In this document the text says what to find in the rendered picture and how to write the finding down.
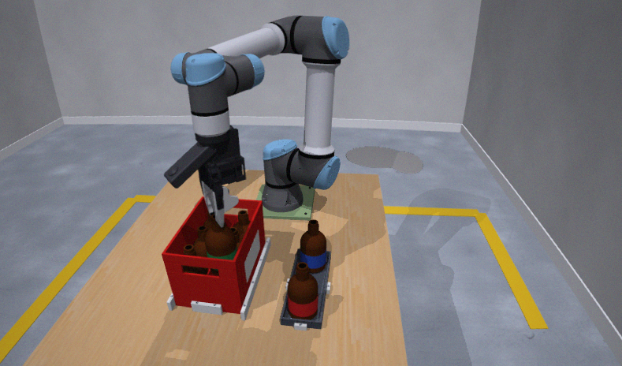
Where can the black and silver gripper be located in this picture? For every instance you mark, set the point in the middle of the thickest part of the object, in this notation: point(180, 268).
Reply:
point(220, 169)

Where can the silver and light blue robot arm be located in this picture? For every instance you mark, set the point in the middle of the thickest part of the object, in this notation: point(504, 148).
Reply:
point(323, 42)

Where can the red plastic crate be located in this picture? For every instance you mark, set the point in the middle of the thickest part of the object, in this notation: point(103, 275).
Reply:
point(231, 286)

